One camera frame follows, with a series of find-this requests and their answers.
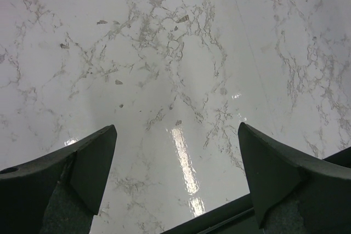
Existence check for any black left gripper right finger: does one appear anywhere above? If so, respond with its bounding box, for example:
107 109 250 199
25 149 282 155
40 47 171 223
238 123 350 233

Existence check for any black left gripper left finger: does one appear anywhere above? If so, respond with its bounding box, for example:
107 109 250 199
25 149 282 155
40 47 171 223
1 125 117 233

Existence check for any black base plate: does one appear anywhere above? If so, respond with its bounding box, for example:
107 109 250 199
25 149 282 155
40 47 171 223
161 146 351 234

